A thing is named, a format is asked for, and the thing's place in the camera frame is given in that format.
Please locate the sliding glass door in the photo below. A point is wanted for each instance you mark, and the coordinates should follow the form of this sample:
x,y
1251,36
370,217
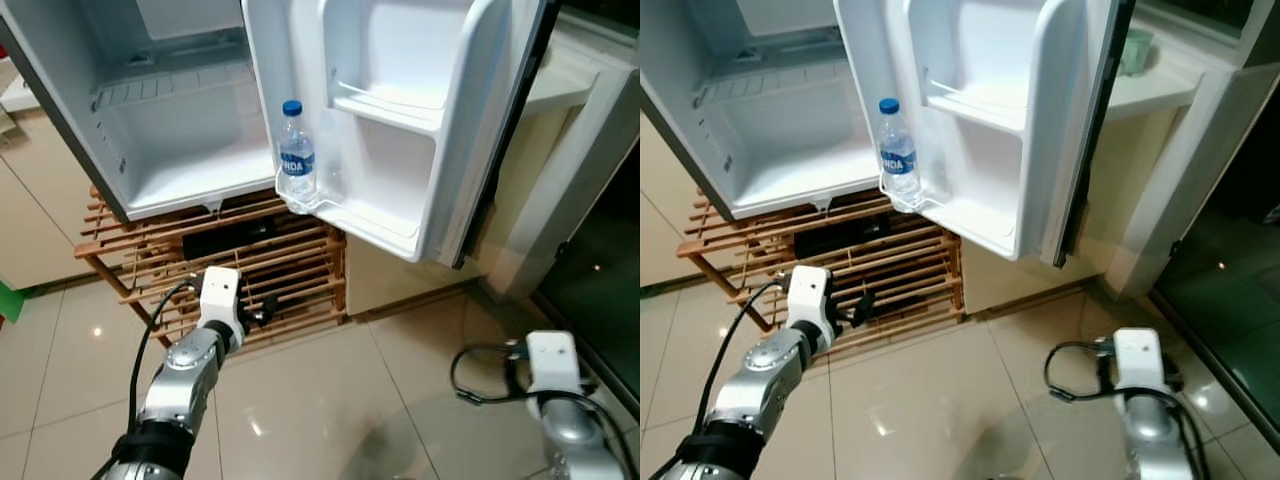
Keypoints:
x,y
1230,300
600,300

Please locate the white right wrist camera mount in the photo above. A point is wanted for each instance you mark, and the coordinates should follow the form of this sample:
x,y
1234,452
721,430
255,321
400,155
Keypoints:
x,y
1140,358
553,360

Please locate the clear water bottle blue cap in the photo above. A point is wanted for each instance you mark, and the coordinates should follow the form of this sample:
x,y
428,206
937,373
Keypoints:
x,y
898,160
297,160

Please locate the beige kitchen cabinet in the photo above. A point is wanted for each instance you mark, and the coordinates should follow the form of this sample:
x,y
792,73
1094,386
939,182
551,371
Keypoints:
x,y
660,220
40,230

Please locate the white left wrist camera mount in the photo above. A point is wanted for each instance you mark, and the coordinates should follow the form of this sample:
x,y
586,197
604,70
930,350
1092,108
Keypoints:
x,y
220,295
810,295

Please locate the wooden wine rack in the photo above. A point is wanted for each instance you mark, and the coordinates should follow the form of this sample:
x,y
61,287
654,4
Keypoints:
x,y
920,270
300,270

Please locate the black flat box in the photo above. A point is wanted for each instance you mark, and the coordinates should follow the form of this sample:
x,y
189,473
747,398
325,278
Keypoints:
x,y
840,238
230,240

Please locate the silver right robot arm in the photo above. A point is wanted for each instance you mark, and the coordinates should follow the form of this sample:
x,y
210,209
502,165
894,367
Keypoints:
x,y
1160,440
575,440

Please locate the green mug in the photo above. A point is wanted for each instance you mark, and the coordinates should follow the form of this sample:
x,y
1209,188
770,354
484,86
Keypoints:
x,y
1137,52

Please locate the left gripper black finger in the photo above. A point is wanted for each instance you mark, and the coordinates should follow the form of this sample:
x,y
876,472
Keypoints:
x,y
865,306
270,307

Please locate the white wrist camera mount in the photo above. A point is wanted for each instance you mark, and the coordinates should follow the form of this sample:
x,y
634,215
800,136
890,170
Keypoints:
x,y
220,295
1140,358
810,295
553,360

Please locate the grey mini fridge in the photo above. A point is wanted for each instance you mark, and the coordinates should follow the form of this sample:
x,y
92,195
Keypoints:
x,y
780,150
180,150

